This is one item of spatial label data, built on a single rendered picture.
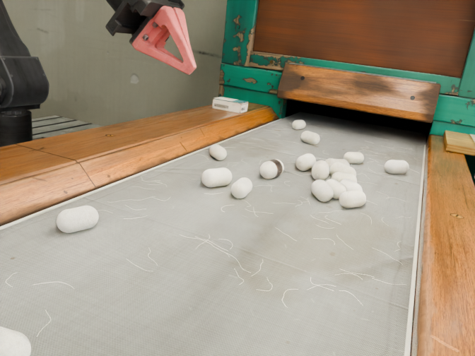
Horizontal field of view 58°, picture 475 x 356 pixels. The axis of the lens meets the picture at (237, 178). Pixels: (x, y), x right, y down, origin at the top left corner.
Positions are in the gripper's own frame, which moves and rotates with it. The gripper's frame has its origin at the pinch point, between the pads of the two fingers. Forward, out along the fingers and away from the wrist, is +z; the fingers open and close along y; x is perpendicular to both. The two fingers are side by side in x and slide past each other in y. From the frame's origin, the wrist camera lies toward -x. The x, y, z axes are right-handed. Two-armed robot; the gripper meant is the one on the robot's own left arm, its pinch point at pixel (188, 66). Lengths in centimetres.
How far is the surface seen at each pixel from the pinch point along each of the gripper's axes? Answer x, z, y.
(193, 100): 61, -34, 121
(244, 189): -0.4, 16.9, -9.9
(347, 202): -6.4, 24.6, -5.2
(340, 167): -5.3, 21.9, 4.6
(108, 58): 81, -78, 120
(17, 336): -0.7, 16.6, -37.2
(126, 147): 8.8, 4.3, -9.0
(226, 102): 9.5, 0.5, 25.4
